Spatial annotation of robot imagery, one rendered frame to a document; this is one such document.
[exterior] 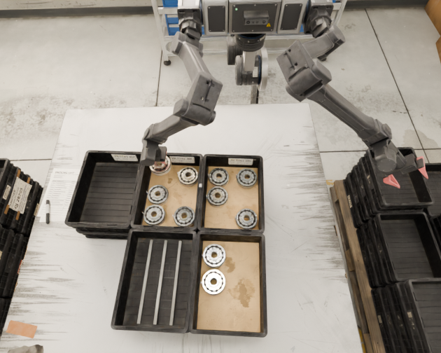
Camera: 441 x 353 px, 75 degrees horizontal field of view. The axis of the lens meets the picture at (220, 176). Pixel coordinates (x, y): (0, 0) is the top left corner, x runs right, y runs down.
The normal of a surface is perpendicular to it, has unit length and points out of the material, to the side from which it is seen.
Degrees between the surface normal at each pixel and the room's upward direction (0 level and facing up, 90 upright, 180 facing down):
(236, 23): 90
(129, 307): 0
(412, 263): 0
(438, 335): 0
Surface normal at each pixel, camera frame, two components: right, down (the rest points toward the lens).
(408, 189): -0.01, -0.47
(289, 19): 0.03, 0.88
